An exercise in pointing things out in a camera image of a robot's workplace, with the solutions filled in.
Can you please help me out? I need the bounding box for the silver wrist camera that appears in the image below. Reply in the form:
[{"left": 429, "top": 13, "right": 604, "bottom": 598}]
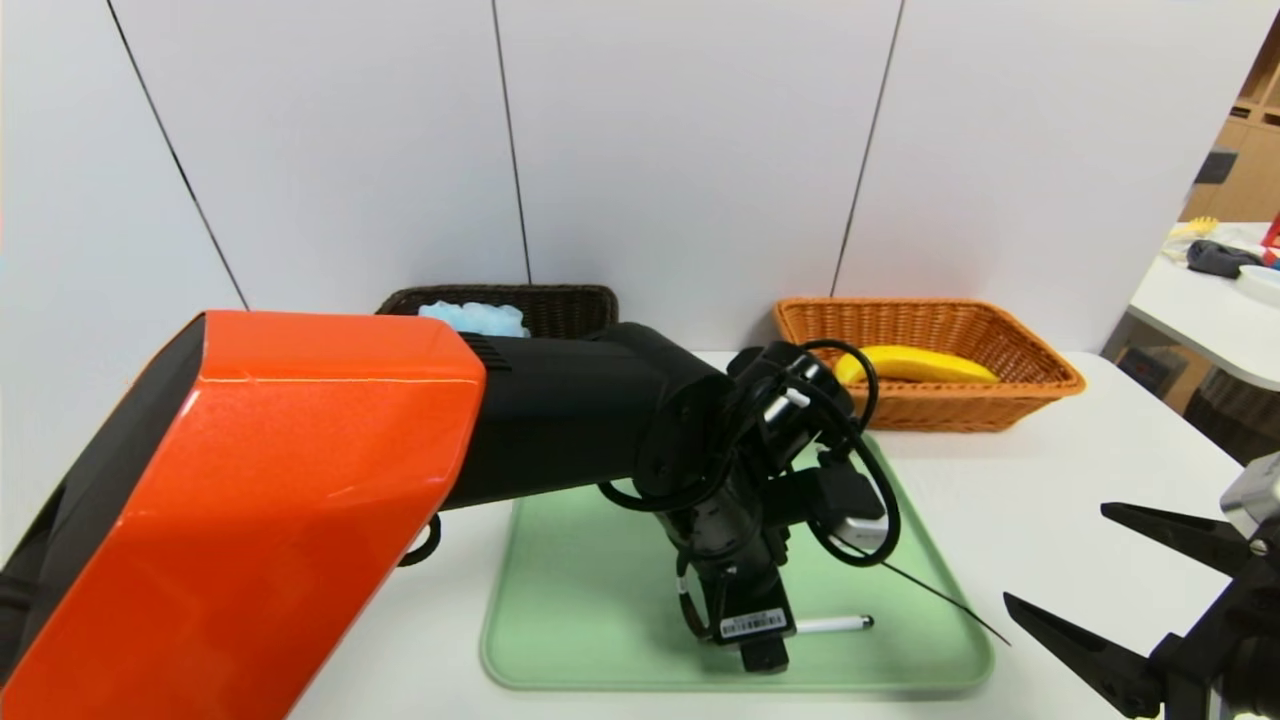
[
  {"left": 815, "top": 465, "right": 891, "bottom": 556},
  {"left": 1220, "top": 452, "right": 1280, "bottom": 541}
]

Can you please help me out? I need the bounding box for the yellow banana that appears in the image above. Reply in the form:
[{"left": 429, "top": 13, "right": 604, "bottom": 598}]
[{"left": 832, "top": 345, "right": 1001, "bottom": 386}]

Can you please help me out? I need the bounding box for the orange wicker basket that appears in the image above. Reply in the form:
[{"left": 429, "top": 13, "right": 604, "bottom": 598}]
[{"left": 772, "top": 297, "right": 1088, "bottom": 433}]

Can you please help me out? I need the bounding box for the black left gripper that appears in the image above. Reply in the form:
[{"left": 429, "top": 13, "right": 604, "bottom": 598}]
[{"left": 653, "top": 496, "right": 797, "bottom": 673}]

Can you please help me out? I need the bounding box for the thin black wire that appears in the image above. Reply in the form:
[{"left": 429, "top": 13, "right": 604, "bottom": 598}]
[{"left": 880, "top": 560, "right": 1013, "bottom": 646}]

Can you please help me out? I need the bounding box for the light blue bath loofah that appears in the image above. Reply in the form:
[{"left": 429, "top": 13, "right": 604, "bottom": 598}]
[{"left": 418, "top": 302, "right": 531, "bottom": 339}]

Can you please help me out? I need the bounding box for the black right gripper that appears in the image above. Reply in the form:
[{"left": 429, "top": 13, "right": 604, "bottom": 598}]
[{"left": 1002, "top": 502, "right": 1280, "bottom": 720}]

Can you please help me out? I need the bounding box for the black left elbow cable loop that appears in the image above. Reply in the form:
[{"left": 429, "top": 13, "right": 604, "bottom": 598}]
[{"left": 400, "top": 515, "right": 443, "bottom": 568}]

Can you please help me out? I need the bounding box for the light green plastic tray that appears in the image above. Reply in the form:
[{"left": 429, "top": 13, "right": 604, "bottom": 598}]
[{"left": 480, "top": 421, "right": 996, "bottom": 693}]

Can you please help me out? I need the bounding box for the black left camera cable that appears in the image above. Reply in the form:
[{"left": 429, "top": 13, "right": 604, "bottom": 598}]
[{"left": 800, "top": 340, "right": 901, "bottom": 569}]

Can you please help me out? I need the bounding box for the brown cardboard box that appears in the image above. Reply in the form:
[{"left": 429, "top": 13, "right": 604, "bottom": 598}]
[{"left": 1115, "top": 343, "right": 1201, "bottom": 413}]

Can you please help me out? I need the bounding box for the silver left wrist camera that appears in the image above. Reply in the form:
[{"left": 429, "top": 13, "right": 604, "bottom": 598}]
[{"left": 815, "top": 465, "right": 891, "bottom": 556}]

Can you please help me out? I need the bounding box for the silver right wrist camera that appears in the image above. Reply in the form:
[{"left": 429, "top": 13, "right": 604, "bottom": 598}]
[{"left": 1220, "top": 452, "right": 1280, "bottom": 541}]

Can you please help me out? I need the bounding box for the dark brown wicker basket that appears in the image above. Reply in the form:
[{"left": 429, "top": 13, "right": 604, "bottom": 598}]
[{"left": 375, "top": 284, "right": 621, "bottom": 341}]

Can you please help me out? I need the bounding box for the wooden shelf unit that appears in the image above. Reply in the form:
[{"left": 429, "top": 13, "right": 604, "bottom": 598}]
[{"left": 1180, "top": 20, "right": 1280, "bottom": 223}]

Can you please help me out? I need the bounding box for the dark grey cloth bundle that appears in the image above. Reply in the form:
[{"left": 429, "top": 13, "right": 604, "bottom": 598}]
[{"left": 1187, "top": 240, "right": 1263, "bottom": 279}]

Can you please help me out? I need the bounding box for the yellow toy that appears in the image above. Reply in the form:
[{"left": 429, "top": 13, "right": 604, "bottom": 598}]
[{"left": 1165, "top": 217, "right": 1223, "bottom": 251}]

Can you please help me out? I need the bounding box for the white side table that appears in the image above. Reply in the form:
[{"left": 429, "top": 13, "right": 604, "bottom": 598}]
[{"left": 1130, "top": 222, "right": 1280, "bottom": 393}]

